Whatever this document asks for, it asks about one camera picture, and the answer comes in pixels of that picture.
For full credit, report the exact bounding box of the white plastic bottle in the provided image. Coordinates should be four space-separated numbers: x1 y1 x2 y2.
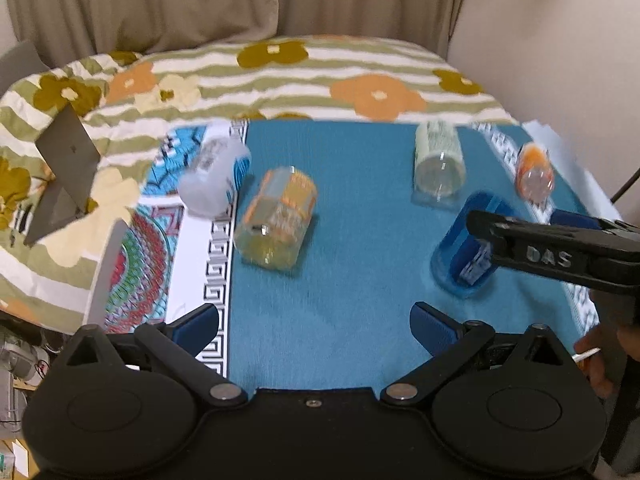
177 134 252 219

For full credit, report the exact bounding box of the grey laptop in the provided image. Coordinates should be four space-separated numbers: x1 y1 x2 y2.
22 104 102 247

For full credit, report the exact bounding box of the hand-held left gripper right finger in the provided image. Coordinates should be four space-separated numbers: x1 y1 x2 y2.
381 302 576 405

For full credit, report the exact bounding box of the floral striped blanket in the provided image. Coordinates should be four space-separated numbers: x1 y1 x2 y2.
0 34 517 336

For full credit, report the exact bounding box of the blue plastic cup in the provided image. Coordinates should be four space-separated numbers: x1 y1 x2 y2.
430 190 517 300

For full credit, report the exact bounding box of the beige curtain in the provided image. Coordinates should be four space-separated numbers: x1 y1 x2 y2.
0 0 467 70

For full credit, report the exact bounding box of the person's right hand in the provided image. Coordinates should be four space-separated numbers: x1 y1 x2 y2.
573 324 622 402

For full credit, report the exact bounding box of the black stand leg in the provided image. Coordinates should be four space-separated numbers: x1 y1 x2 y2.
611 164 640 207

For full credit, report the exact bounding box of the small orange plastic cup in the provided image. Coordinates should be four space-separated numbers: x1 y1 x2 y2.
516 141 556 202

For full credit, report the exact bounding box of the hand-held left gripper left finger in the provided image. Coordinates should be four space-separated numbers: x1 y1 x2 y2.
65 302 249 407

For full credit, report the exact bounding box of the yellow orange plastic cup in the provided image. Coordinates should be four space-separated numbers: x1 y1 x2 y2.
233 165 319 268

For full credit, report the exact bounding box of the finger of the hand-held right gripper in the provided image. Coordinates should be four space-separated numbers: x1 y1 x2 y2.
549 209 640 242
466 209 506 243

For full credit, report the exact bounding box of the grey cardboard sheet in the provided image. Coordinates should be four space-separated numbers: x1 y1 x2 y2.
0 39 52 92

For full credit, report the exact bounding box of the blue patterned mat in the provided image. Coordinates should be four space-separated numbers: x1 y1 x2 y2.
102 119 602 392

